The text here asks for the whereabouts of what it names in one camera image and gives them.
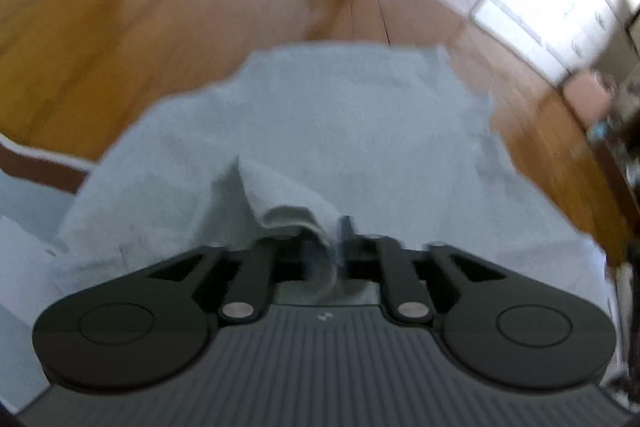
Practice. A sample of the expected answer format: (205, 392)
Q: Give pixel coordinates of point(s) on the cluttered dark shelf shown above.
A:
(622, 147)

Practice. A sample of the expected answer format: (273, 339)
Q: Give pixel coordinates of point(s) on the light grey garment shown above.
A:
(325, 132)

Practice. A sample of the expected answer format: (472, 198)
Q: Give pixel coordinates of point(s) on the grey white red checked blanket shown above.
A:
(25, 202)

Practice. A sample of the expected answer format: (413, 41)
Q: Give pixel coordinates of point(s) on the pink box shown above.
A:
(586, 93)

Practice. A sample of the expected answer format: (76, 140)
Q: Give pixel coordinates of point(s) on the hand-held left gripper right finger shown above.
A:
(350, 253)

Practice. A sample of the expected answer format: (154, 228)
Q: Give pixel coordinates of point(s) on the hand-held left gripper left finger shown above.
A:
(260, 269)

